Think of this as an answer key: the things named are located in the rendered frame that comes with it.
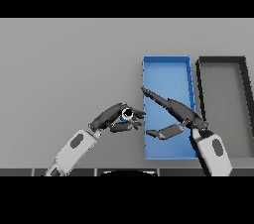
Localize left dark grey robot hand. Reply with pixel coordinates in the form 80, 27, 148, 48
87, 102, 147, 134

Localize right dark grey robot hand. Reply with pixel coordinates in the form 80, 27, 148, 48
141, 86, 209, 141

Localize blue pipe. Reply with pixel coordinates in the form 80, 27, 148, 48
119, 107, 135, 123

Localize blue bin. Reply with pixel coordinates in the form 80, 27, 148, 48
141, 55, 198, 161

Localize dark grey bin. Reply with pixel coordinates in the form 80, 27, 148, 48
194, 56, 254, 161

